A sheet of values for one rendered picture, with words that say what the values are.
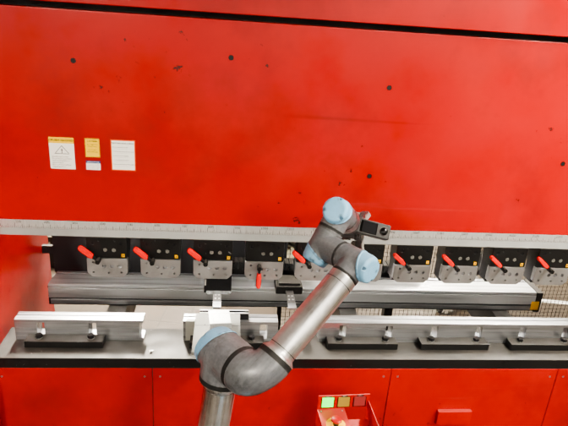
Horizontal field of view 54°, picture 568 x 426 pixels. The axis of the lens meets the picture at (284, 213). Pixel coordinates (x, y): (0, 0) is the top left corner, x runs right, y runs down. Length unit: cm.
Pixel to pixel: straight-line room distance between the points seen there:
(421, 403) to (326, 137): 122
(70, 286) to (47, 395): 47
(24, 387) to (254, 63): 153
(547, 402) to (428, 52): 161
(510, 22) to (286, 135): 86
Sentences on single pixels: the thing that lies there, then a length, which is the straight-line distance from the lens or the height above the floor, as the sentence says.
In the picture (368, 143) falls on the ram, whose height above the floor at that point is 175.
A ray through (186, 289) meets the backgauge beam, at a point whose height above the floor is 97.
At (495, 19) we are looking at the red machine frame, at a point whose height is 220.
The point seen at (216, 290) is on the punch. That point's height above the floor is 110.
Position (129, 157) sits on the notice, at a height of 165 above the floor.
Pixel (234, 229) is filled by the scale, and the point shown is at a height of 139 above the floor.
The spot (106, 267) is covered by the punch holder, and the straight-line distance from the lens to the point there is 223.
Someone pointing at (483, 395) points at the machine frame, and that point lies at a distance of 265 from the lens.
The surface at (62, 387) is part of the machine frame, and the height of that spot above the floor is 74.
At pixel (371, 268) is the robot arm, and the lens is 143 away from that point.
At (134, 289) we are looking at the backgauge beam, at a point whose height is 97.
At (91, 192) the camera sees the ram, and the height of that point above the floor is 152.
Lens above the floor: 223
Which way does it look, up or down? 21 degrees down
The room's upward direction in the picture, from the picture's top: 4 degrees clockwise
